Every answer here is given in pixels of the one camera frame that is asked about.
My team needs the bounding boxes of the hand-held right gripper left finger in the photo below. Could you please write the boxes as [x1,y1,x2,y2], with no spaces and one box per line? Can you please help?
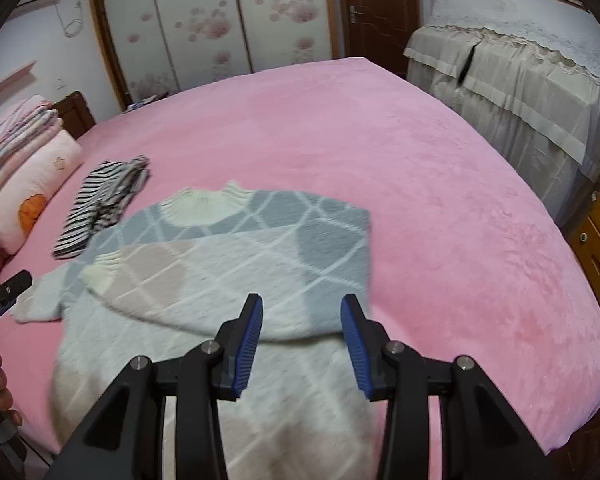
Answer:
[45,293,264,480]

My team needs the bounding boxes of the person's left hand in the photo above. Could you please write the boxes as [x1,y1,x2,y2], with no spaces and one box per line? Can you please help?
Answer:
[0,347,24,428]

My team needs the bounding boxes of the floral sliding door wardrobe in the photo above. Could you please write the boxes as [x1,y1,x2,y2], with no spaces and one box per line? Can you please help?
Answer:
[86,0,337,111]

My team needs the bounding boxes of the pink bed blanket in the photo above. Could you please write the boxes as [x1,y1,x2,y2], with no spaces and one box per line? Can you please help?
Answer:
[0,56,600,466]

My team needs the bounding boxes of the folded striped blankets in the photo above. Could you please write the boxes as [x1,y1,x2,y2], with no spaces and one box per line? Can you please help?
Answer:
[0,94,63,186]

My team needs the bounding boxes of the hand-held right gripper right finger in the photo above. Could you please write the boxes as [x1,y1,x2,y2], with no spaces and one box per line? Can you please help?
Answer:
[341,294,556,480]

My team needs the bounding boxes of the pale wooden wall shelf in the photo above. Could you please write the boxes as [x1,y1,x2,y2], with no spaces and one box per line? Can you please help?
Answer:
[0,59,38,106]

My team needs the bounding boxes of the black white striped garment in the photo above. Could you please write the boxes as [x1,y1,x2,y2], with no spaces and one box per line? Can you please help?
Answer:
[53,156,151,261]

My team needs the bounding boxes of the white lace cloth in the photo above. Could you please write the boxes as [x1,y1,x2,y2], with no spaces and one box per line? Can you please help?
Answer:
[425,0,600,106]

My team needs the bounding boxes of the brown wooden door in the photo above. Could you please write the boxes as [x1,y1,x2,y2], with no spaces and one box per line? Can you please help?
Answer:
[336,0,423,78]

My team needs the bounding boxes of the yellow wooden cabinet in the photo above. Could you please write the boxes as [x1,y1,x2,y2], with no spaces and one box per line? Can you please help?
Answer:
[567,150,600,311]

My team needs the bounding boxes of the dark wooden headboard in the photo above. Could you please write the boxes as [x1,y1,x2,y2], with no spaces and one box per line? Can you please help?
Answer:
[52,91,97,138]

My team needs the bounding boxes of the white wall cable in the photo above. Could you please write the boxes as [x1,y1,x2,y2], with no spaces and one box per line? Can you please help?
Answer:
[55,0,83,38]

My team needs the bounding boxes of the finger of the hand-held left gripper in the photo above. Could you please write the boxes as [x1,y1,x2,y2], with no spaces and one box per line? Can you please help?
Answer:
[0,270,34,333]

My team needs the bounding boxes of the grey white argyle sweater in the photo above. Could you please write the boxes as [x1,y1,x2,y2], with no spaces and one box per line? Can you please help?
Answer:
[10,180,396,480]

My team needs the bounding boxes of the pink pillow with orange print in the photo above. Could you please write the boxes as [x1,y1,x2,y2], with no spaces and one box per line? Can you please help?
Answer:
[0,130,84,256]

